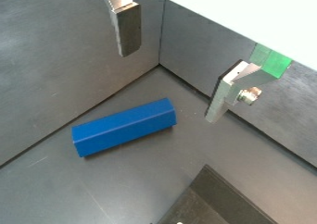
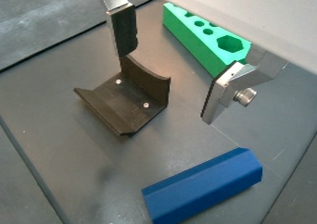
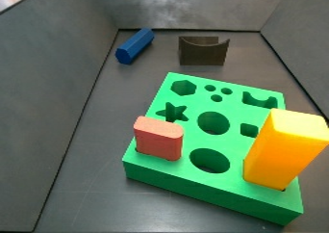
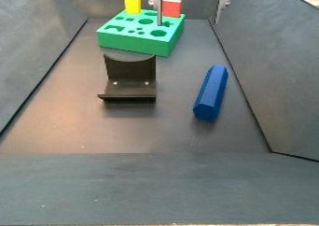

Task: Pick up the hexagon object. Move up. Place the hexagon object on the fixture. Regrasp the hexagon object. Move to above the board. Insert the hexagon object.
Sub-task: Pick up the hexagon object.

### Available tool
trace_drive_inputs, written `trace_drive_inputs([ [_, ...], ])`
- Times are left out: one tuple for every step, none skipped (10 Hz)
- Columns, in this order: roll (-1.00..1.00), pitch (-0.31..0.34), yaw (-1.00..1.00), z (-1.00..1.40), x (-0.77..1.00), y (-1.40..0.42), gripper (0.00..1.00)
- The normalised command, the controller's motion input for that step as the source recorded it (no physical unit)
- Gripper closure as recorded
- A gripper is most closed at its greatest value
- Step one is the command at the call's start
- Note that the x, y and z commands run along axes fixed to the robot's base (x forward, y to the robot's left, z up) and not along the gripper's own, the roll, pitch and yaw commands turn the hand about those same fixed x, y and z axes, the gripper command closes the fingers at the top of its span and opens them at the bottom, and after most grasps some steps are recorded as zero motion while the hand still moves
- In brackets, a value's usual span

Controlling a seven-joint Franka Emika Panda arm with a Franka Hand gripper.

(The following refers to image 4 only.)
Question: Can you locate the blue hexagonal prism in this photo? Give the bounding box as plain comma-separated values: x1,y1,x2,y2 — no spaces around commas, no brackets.
194,64,228,121

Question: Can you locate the red rounded block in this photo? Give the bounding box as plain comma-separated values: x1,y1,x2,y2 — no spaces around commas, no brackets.
162,0,182,18

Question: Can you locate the green foam shape-sorter block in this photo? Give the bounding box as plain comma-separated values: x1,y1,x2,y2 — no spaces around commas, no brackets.
96,9,184,57

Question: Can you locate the black curved cradle stand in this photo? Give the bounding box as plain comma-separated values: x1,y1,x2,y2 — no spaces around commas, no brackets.
97,54,158,101

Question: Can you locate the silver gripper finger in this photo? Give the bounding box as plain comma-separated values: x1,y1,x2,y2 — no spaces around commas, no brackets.
215,0,231,24
148,0,162,26

